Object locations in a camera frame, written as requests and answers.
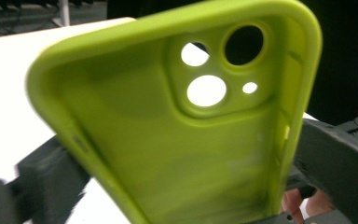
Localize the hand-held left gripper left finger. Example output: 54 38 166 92
7 134 91 224

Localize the white table board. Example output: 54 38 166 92
0 17 320 224

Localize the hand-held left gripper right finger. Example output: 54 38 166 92
287 119 358 224

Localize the white metal desk frame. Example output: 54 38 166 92
51 0 72 28

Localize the green phone case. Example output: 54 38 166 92
25 0 324 224

